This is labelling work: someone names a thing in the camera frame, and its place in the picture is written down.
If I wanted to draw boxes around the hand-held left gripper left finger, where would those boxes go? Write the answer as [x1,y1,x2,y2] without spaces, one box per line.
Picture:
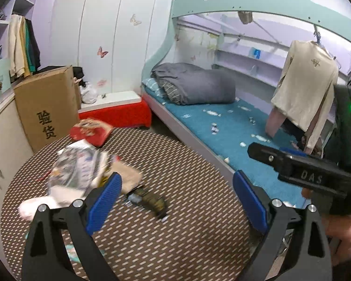
[22,172,123,281]

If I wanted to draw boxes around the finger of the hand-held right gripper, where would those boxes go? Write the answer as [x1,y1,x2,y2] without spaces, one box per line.
[248,142,307,173]

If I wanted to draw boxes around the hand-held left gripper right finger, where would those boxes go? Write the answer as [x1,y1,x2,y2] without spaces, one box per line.
[233,170,332,281]

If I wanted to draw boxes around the tan paper bag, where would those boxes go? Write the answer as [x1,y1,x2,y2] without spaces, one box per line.
[114,162,144,195]

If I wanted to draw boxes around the clear plastic bag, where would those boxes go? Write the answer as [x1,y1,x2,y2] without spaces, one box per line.
[47,140,119,195]

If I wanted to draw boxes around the dark green snack packet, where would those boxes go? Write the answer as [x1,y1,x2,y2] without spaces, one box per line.
[125,187,168,220]

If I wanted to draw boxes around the white cloth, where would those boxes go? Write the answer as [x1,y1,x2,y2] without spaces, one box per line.
[18,187,88,221]

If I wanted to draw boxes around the person's right hand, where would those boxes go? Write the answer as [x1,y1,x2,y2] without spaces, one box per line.
[302,187,351,267]

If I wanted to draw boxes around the pink hanging garment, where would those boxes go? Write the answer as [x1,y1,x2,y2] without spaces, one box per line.
[266,107,286,137]

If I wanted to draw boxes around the scattered small white wrappers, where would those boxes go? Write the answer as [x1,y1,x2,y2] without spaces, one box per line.
[203,105,270,165]

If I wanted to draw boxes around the blue bed sheet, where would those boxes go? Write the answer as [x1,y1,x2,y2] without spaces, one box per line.
[164,98,313,208]

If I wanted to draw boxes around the red snack packet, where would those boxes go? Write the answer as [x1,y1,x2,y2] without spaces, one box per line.
[69,118,114,148]

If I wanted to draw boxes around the beige hanging shirt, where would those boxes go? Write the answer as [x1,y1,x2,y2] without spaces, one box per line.
[271,39,339,154]

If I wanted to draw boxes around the grey folded blanket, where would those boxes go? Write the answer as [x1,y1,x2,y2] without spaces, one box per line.
[151,63,236,106]

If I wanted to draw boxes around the white board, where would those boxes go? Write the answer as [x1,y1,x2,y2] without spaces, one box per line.
[80,90,142,113]

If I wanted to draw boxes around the white plastic bag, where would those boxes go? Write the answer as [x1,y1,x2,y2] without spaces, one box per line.
[80,82,99,104]

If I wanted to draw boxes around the large brown cardboard box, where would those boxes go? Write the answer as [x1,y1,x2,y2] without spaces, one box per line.
[13,66,82,153]

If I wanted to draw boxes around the curved cream cabinet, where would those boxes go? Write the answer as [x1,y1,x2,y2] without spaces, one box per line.
[0,87,36,240]

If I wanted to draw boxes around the clothes hanger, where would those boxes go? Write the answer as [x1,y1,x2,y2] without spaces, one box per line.
[311,25,344,70]

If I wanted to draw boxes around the teal plaid pillow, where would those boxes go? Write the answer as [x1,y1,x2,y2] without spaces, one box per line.
[142,78,166,99]

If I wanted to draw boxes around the black bag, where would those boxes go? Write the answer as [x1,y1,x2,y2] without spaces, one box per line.
[73,67,85,88]

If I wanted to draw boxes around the small beige hanging cloth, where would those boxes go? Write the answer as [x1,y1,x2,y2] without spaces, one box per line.
[238,10,254,25]

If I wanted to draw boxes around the teal drawer unit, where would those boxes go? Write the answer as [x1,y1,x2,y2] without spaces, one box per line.
[0,58,13,104]

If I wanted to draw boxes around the green hanging garment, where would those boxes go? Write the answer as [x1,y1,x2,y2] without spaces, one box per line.
[23,19,36,72]

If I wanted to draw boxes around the dark hanging garment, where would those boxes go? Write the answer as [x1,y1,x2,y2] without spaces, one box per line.
[26,20,41,68]

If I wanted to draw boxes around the cream hanging garment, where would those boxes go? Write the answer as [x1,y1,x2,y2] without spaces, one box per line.
[8,15,33,78]

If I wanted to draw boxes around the white wardrobe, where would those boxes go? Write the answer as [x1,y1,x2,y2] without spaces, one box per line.
[32,0,179,106]

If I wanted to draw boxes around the white open shelf unit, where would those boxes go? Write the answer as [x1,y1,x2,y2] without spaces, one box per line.
[0,0,44,63]

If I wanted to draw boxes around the teal bunk bed frame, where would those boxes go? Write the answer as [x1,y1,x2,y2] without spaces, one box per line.
[140,0,351,205]

